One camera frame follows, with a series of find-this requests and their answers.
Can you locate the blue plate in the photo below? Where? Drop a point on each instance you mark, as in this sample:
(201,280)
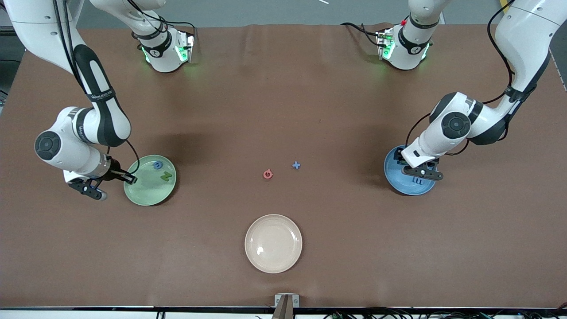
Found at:
(425,188)

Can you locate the metal base connector plate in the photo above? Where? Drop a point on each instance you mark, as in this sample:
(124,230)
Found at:
(185,46)
(386,44)

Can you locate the grey metal mount bracket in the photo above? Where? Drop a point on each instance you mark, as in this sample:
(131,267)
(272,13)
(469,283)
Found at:
(279,301)

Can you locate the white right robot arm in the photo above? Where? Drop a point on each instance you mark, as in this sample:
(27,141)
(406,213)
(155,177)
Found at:
(35,26)

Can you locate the green plate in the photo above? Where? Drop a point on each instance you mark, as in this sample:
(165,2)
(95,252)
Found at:
(148,190)

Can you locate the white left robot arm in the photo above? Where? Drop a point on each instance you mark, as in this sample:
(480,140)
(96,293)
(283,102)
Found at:
(527,26)

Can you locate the green letter Z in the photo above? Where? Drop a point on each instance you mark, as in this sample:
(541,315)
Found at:
(166,176)

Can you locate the pink letter Q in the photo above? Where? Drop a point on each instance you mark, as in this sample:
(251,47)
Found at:
(264,174)

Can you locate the beige plate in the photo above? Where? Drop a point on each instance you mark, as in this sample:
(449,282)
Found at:
(273,248)

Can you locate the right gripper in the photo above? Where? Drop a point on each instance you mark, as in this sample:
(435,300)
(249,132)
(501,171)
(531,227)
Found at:
(116,172)

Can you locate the brown table mat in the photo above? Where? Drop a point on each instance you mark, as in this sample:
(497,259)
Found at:
(88,266)

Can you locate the blue letter m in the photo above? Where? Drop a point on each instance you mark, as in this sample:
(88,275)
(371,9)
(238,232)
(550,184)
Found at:
(417,181)

